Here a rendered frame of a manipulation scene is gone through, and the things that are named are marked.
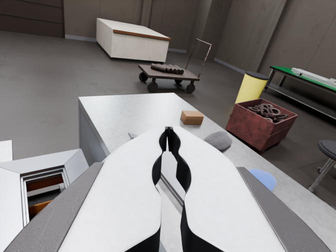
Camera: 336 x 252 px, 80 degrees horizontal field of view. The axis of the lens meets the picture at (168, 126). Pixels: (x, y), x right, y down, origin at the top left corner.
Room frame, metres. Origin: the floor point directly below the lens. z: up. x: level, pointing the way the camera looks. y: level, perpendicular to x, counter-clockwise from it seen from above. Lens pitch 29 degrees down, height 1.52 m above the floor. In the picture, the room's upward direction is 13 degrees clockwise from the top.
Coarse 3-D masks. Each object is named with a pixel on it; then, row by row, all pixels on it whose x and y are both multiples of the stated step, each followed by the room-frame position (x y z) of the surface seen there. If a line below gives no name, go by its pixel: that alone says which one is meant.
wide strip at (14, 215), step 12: (0, 168) 0.53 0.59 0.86; (0, 180) 0.48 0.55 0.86; (12, 180) 0.49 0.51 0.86; (0, 192) 0.44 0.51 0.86; (12, 192) 0.45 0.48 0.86; (0, 204) 0.39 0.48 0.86; (12, 204) 0.40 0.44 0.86; (0, 216) 0.36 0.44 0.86; (12, 216) 0.37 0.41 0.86; (0, 228) 0.32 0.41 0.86; (12, 228) 0.33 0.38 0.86; (0, 240) 0.29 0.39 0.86
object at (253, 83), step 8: (248, 72) 4.35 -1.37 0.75; (256, 72) 4.57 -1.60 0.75; (248, 80) 4.21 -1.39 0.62; (256, 80) 4.14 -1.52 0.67; (264, 80) 4.17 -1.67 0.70; (240, 88) 4.36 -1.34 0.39; (248, 88) 4.18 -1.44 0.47; (256, 88) 4.15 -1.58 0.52; (240, 96) 4.26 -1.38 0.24; (248, 96) 4.16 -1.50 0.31; (256, 96) 4.18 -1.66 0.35
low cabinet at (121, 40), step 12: (96, 24) 7.36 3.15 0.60; (108, 24) 6.30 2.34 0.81; (120, 24) 7.02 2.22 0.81; (132, 24) 7.93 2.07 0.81; (96, 36) 7.32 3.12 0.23; (108, 36) 5.91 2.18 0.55; (120, 36) 5.73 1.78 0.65; (132, 36) 5.91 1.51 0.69; (144, 36) 6.06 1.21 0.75; (156, 36) 6.26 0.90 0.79; (108, 48) 5.84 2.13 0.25; (120, 48) 5.74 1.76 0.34; (132, 48) 5.93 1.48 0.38; (144, 48) 6.13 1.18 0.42; (156, 48) 6.34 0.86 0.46; (120, 60) 5.79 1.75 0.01; (132, 60) 5.98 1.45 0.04; (144, 60) 6.19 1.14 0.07; (156, 60) 6.38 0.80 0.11
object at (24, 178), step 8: (48, 168) 0.59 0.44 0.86; (56, 168) 0.61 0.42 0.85; (64, 168) 0.62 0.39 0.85; (24, 176) 0.53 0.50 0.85; (32, 176) 0.55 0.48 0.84; (40, 176) 0.57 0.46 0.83; (48, 176) 0.58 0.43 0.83; (56, 176) 0.60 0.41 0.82; (64, 176) 0.59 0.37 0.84; (24, 184) 0.51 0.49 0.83; (64, 184) 0.55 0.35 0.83; (24, 192) 0.48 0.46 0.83; (24, 200) 0.45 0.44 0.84; (24, 208) 0.41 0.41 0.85; (24, 216) 0.38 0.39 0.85; (24, 224) 0.36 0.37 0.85
